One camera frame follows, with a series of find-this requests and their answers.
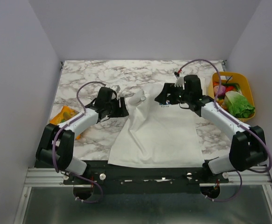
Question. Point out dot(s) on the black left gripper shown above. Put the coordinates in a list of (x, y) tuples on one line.
[(121, 111)]

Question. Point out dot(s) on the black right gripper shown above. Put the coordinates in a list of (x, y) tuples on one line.
[(170, 92)]

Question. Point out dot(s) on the white t-shirt with flower print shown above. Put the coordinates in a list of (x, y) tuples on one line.
[(156, 135)]

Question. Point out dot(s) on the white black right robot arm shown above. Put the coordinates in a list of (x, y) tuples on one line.
[(247, 143)]

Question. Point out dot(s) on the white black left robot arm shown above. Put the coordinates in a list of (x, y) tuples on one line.
[(57, 141)]

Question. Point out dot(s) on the orange snack bag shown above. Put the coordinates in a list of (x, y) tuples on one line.
[(65, 114)]

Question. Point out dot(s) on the purple toy onion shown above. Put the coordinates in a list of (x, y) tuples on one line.
[(219, 90)]

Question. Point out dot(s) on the red toy tomato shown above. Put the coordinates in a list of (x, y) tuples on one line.
[(230, 88)]

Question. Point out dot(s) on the green toy cabbage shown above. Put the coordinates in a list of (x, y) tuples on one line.
[(238, 105)]

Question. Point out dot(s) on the yellow plastic basket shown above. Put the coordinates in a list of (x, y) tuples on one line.
[(231, 79)]

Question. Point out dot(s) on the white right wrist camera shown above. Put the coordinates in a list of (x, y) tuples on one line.
[(179, 82)]

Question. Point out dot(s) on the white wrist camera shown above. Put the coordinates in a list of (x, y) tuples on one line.
[(179, 82), (116, 88)]

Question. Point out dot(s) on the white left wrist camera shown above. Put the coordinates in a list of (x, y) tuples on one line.
[(116, 88)]

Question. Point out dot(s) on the black mounting base plate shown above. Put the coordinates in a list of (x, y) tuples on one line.
[(123, 180)]

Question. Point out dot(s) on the aluminium rail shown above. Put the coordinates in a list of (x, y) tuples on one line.
[(48, 177)]

